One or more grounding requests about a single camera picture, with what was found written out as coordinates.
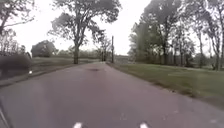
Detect dark pole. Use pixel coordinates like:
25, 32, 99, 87
110, 35, 115, 64

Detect small tree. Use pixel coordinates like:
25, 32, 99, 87
95, 35, 112, 63

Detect grey asphalt road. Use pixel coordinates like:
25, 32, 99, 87
0, 61, 224, 128

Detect large leafy tree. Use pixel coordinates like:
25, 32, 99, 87
47, 0, 123, 65

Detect grass field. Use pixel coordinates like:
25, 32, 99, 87
30, 56, 101, 75

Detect row of tall trees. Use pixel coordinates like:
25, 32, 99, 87
128, 0, 224, 71

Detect robot's own part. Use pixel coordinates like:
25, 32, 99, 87
139, 122, 149, 128
73, 122, 83, 128

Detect green grass verge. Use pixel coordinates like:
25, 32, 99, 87
107, 62, 224, 109

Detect round dark bush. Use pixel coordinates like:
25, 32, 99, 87
30, 39, 59, 58

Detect low dark hedge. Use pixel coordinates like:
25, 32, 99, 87
0, 53, 33, 79

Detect bare trees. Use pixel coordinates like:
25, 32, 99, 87
0, 0, 36, 57

